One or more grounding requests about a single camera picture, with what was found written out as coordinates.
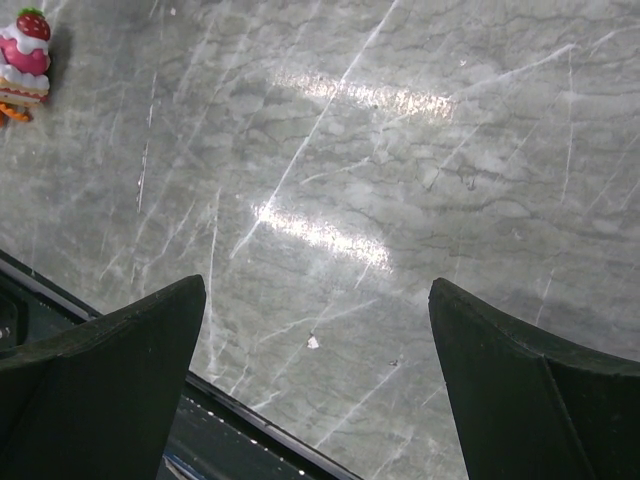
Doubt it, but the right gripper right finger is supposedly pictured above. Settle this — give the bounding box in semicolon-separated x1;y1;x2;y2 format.
429;278;639;479

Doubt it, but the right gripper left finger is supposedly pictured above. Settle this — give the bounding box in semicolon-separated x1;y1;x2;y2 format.
1;275;206;479

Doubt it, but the orange fox toy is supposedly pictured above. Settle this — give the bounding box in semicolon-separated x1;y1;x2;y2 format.
0;102;31;126

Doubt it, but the strawberry cake slice toy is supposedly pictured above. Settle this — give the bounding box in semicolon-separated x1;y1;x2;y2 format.
1;7;51;108

